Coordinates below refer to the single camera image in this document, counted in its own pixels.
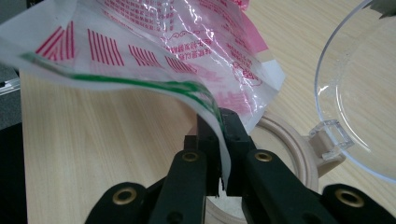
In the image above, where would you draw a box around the pink printed plastic bag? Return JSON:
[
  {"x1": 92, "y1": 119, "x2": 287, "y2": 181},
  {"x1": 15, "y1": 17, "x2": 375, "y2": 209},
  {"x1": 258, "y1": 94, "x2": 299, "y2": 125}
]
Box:
[{"x1": 0, "y1": 0, "x2": 286, "y2": 191}]

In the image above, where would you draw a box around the clear glass mug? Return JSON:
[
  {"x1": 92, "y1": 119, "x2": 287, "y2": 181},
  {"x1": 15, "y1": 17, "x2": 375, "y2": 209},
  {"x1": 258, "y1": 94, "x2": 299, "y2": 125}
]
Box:
[{"x1": 204, "y1": 0, "x2": 396, "y2": 224}]

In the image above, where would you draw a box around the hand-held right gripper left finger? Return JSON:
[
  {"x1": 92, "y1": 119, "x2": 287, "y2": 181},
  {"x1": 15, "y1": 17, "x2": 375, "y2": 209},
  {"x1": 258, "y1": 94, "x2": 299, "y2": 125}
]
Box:
[{"x1": 148, "y1": 113, "x2": 223, "y2": 224}]

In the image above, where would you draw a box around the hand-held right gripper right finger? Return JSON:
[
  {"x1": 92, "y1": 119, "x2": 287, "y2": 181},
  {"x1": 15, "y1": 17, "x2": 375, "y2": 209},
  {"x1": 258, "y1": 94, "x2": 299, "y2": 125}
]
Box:
[{"x1": 219, "y1": 107, "x2": 340, "y2": 224}]

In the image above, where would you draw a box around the metal floor rail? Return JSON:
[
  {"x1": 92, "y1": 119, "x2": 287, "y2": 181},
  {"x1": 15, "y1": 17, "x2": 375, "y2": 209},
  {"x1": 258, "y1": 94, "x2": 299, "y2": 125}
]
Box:
[{"x1": 0, "y1": 77, "x2": 21, "y2": 96}]

